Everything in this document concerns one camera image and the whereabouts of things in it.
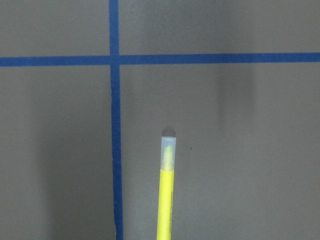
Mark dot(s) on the yellow marker pen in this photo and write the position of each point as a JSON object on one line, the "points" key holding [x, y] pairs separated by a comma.
{"points": [[166, 188]]}

